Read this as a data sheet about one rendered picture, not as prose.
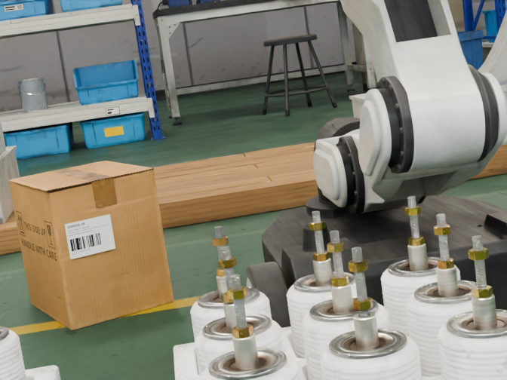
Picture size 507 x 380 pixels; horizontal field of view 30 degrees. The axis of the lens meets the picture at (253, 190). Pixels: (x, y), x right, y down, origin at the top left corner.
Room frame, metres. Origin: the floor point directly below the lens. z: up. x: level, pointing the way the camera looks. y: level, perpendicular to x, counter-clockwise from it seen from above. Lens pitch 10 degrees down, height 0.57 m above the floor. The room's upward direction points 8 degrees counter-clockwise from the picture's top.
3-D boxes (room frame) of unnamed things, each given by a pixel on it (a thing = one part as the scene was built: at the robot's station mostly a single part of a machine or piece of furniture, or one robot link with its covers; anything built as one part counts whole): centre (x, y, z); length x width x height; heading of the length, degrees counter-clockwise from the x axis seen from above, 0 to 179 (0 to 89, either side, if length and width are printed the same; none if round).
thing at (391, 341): (0.88, -0.09, 0.25); 0.08 x 0.08 x 0.01
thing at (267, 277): (1.44, 0.00, 0.10); 0.20 x 0.05 x 0.20; 6
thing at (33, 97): (5.64, 1.21, 0.35); 0.16 x 0.15 x 0.19; 96
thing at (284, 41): (6.04, -0.36, 0.23); 0.45 x 0.45 x 0.47; 6
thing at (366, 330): (0.88, -0.09, 0.26); 0.02 x 0.02 x 0.03
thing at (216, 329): (0.98, 0.04, 0.25); 0.08 x 0.08 x 0.01
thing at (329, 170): (1.75, -0.23, 0.28); 0.21 x 0.20 x 0.13; 6
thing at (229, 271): (0.98, 0.04, 0.30); 0.01 x 0.01 x 0.08
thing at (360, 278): (0.88, -0.09, 0.31); 0.01 x 0.01 x 0.08
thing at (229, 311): (0.98, 0.04, 0.26); 0.02 x 0.02 x 0.03
